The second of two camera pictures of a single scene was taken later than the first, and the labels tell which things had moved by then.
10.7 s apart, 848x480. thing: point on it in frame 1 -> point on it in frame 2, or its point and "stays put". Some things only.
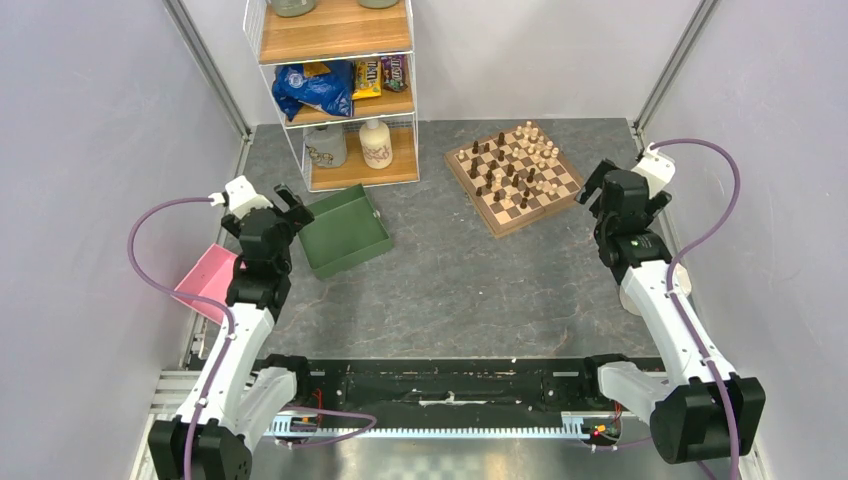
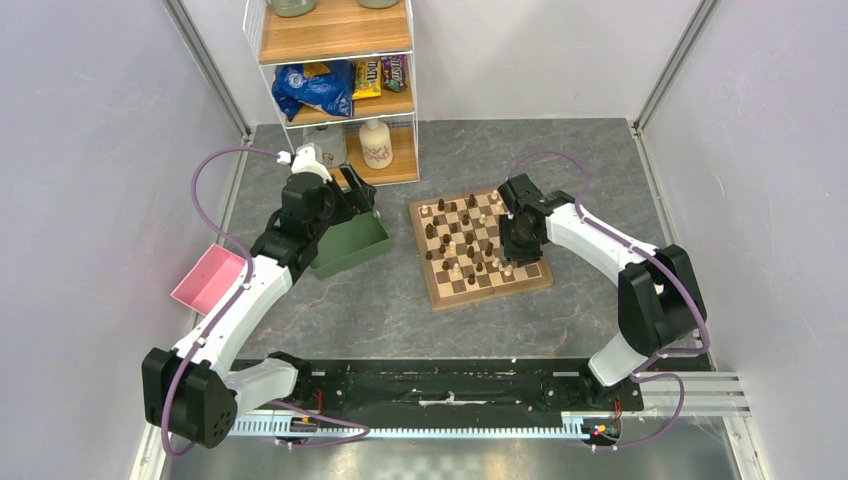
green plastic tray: (345, 230) stays put
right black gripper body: (601, 227) -> (516, 244)
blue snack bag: (330, 92) stays put
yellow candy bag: (367, 79) stays put
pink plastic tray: (209, 279) stays put
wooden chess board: (513, 177) -> (460, 247)
